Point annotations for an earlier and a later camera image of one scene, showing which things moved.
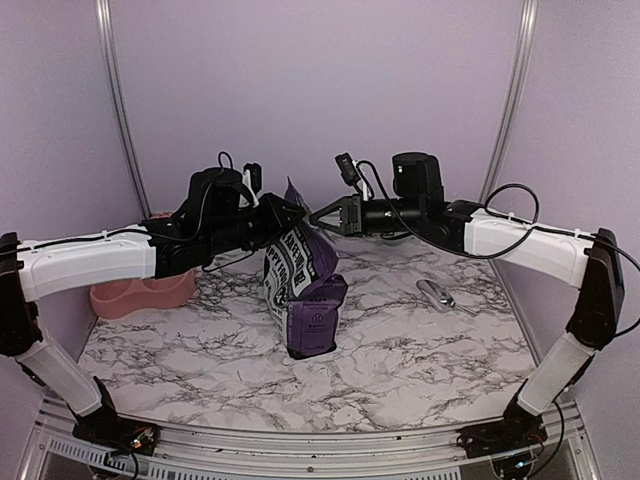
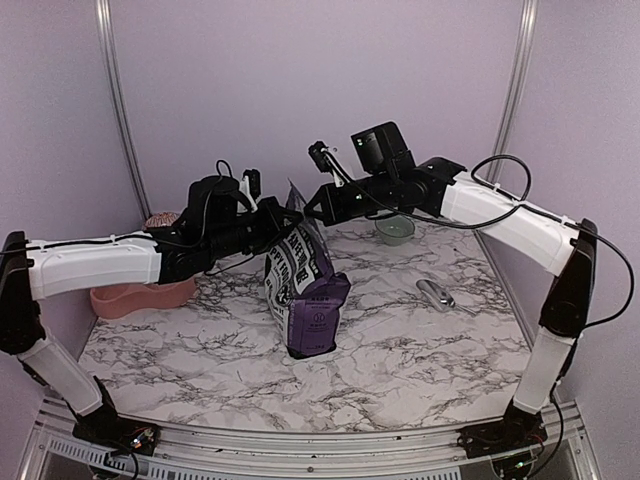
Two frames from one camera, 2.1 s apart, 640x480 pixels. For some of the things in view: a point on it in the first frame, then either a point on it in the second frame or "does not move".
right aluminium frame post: (526, 28) does not move
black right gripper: (351, 215) -> (336, 212)
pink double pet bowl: (115, 299) does not move
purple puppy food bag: (302, 286) does not move
